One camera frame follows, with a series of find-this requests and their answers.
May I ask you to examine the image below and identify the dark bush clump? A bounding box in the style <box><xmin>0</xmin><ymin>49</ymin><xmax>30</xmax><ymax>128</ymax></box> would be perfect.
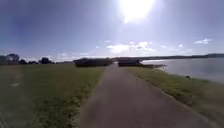
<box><xmin>117</xmin><ymin>58</ymin><xmax>142</xmax><ymax>68</ymax></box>
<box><xmin>73</xmin><ymin>57</ymin><xmax>114</xmax><ymax>68</ymax></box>

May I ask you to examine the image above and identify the grey paved path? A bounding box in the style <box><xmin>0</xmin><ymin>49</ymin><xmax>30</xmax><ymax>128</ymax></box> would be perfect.
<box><xmin>78</xmin><ymin>63</ymin><xmax>217</xmax><ymax>128</ymax></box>

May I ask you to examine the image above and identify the wide grass field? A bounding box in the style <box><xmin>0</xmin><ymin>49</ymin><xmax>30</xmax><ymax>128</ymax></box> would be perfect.
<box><xmin>0</xmin><ymin>63</ymin><xmax>108</xmax><ymax>128</ymax></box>

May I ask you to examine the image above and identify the grass bank strip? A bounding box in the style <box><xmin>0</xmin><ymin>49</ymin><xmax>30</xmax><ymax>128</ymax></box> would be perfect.
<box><xmin>125</xmin><ymin>65</ymin><xmax>224</xmax><ymax>127</ymax></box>

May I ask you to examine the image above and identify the distant wooded shore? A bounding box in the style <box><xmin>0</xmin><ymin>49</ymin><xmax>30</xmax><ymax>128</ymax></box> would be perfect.
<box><xmin>112</xmin><ymin>53</ymin><xmax>224</xmax><ymax>62</ymax></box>

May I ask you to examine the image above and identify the grey water surface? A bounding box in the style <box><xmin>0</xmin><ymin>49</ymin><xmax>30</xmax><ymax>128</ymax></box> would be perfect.
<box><xmin>141</xmin><ymin>57</ymin><xmax>224</xmax><ymax>84</ymax></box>

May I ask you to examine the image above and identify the row of distant trees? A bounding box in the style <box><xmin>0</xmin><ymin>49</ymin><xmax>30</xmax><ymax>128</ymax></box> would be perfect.
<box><xmin>0</xmin><ymin>52</ymin><xmax>74</xmax><ymax>66</ymax></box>

